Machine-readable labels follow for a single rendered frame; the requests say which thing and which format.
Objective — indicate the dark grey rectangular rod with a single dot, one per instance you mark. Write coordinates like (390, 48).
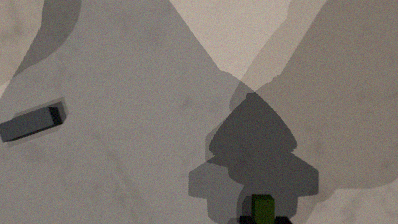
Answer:
(30, 124)

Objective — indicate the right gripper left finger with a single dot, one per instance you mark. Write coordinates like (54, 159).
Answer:
(246, 220)

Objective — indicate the olive green rectangular bar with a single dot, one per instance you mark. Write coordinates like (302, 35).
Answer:
(263, 208)

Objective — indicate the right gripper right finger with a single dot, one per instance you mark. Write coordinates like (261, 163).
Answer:
(282, 220)

